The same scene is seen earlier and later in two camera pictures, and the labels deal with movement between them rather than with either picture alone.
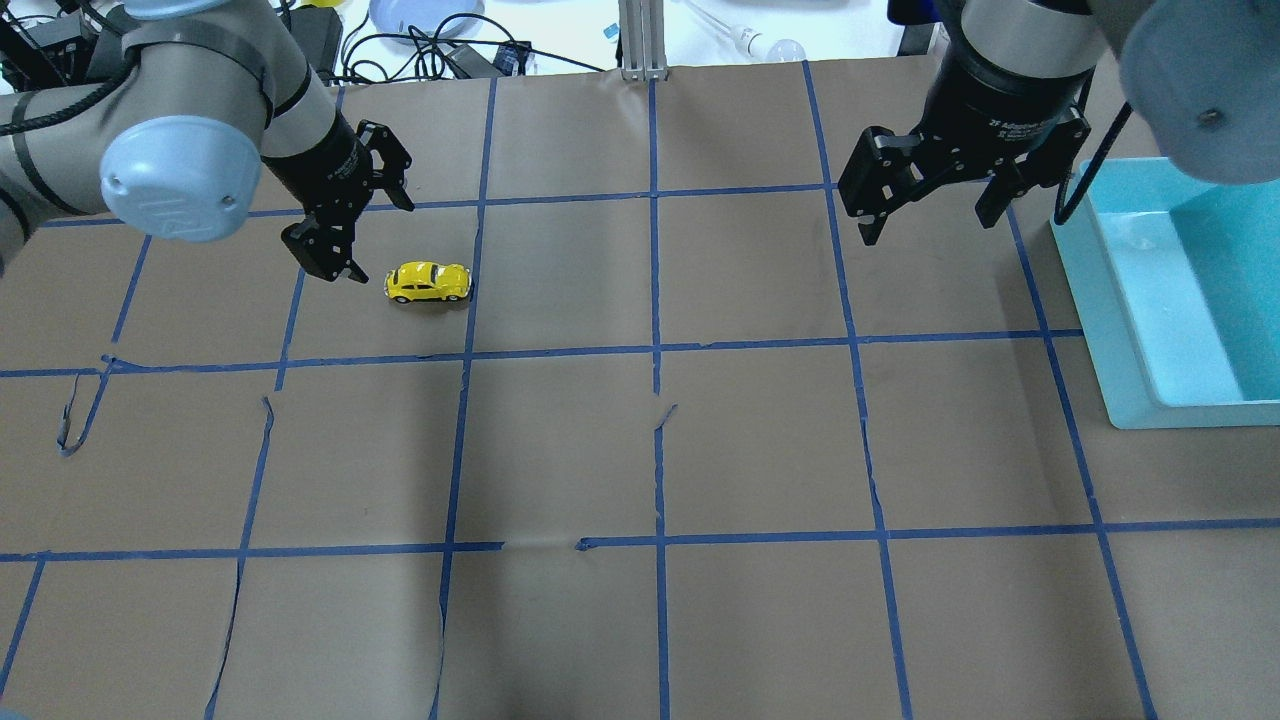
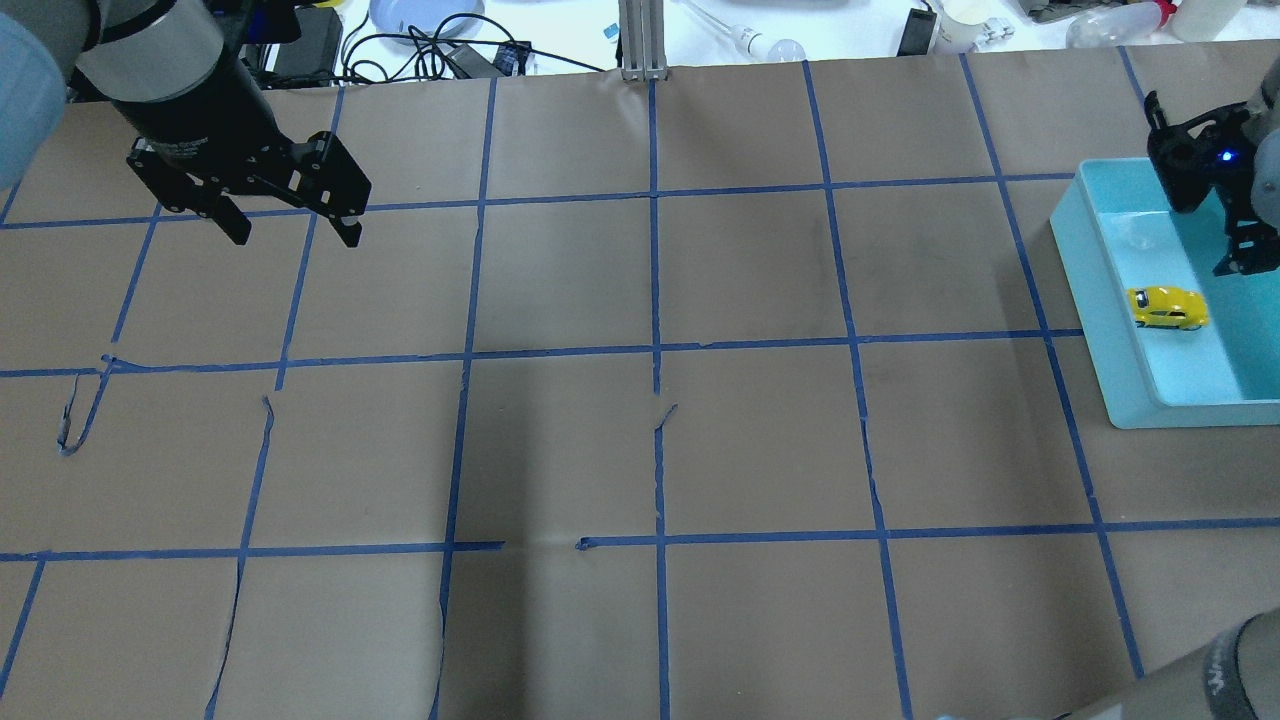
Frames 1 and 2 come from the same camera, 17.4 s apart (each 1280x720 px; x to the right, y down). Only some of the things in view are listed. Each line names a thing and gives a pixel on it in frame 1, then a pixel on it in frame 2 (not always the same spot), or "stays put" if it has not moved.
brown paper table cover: [624, 421] stays put
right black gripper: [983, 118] → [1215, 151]
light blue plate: [423, 17] stays put
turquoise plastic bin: [1176, 284] stays put
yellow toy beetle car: [425, 280] → [1168, 307]
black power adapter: [319, 32] stays put
